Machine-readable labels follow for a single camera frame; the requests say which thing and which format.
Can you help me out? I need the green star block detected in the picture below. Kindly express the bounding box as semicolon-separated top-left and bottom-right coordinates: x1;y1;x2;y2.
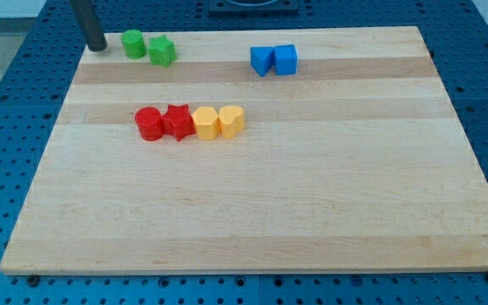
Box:
147;35;177;67

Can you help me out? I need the green cylinder block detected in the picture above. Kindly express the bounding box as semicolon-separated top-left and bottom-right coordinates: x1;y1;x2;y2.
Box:
120;30;147;59

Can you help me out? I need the red star block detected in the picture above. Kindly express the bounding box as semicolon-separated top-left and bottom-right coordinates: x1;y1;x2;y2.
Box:
161;104;196;141

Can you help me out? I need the yellow heart block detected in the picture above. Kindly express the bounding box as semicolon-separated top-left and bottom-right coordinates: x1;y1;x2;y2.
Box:
219;105;245;139

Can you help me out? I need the yellow hexagon block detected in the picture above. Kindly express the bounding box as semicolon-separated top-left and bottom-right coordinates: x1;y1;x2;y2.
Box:
191;107;220;141

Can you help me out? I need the wooden board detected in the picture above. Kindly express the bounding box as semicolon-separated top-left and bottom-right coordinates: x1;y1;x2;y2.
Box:
0;26;488;275

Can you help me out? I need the blue triangle block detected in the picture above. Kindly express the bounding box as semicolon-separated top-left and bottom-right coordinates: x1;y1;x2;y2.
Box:
250;47;275;77

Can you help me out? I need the red cylinder block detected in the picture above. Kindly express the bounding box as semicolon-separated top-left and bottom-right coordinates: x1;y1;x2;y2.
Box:
135;107;164;141

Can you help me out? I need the blue cube block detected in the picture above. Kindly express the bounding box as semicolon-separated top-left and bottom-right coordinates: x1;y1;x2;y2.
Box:
274;45;298;75

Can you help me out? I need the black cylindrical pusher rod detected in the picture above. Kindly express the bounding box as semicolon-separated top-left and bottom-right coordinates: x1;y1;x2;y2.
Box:
69;0;108;52

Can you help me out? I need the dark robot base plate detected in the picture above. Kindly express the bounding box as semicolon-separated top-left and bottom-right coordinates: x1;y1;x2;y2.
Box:
205;0;299;16

